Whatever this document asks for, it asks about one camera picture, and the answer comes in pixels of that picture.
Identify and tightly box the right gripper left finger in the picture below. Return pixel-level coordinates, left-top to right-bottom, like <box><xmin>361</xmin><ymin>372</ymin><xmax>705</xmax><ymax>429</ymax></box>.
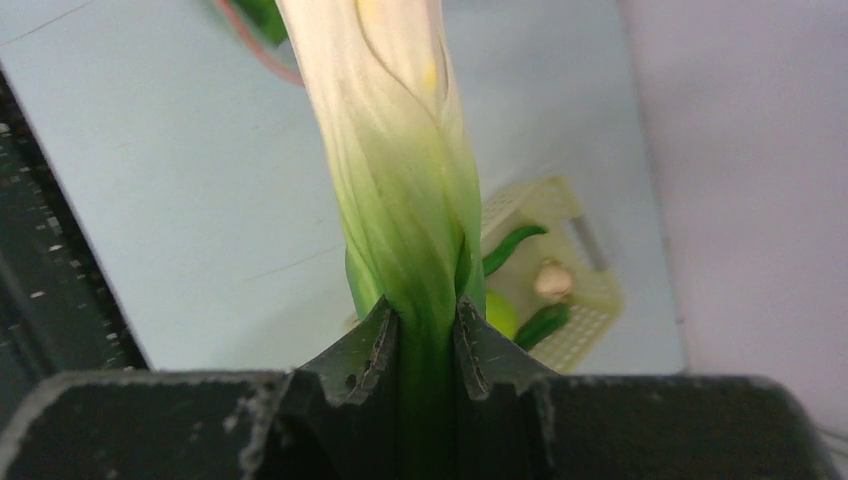
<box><xmin>1</xmin><ymin>301</ymin><xmax>398</xmax><ymax>479</ymax></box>

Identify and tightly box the cream perforated plastic basket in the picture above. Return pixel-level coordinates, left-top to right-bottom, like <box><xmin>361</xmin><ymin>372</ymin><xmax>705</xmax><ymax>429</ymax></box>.
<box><xmin>482</xmin><ymin>176</ymin><xmax>624</xmax><ymax>374</ymax></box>

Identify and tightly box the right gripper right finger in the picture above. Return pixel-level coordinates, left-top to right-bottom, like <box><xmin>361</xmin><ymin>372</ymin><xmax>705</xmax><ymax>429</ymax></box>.
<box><xmin>453</xmin><ymin>299</ymin><xmax>839</xmax><ymax>479</ymax></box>

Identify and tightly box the green apple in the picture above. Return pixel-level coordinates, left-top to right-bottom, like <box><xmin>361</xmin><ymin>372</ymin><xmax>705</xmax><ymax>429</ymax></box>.
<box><xmin>485</xmin><ymin>290</ymin><xmax>520</xmax><ymax>340</ymax></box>

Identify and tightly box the green bok choy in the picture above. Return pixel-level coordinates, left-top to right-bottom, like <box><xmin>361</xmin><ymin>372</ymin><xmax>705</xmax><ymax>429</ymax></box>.
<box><xmin>278</xmin><ymin>1</ymin><xmax>484</xmax><ymax>479</ymax></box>

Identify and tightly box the clear zip top bag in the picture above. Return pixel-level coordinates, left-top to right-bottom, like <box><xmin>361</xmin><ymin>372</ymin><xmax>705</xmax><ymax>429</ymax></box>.
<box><xmin>211</xmin><ymin>0</ymin><xmax>304</xmax><ymax>87</ymax></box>

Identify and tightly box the green chili pepper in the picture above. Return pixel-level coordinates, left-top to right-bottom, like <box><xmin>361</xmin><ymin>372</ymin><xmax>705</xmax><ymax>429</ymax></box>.
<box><xmin>482</xmin><ymin>225</ymin><xmax>548</xmax><ymax>277</ymax></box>

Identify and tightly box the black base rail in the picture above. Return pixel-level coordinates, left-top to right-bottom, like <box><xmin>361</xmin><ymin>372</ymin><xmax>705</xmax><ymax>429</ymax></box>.
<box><xmin>1</xmin><ymin>79</ymin><xmax>148</xmax><ymax>425</ymax></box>

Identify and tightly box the green cucumber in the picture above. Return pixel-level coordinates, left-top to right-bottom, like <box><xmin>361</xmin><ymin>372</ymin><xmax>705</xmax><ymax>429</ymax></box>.
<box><xmin>513</xmin><ymin>303</ymin><xmax>570</xmax><ymax>351</ymax></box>

